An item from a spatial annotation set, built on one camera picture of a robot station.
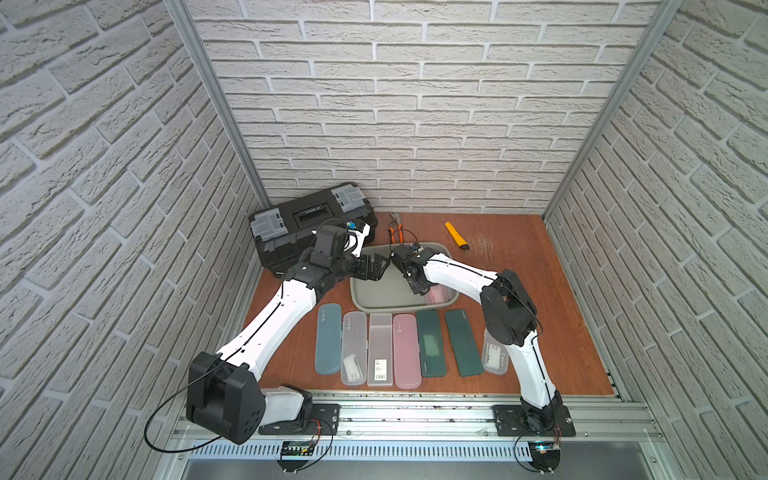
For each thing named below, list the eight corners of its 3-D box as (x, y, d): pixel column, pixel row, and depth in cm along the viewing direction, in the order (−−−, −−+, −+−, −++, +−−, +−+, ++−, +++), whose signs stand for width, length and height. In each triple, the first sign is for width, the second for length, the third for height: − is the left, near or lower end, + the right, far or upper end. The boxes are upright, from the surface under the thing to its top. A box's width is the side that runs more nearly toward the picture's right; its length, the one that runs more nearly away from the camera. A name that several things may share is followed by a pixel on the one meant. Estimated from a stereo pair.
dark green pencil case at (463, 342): (460, 377, 82) (461, 375, 81) (444, 313, 95) (445, 310, 93) (483, 374, 83) (485, 372, 82) (464, 311, 95) (466, 308, 94)
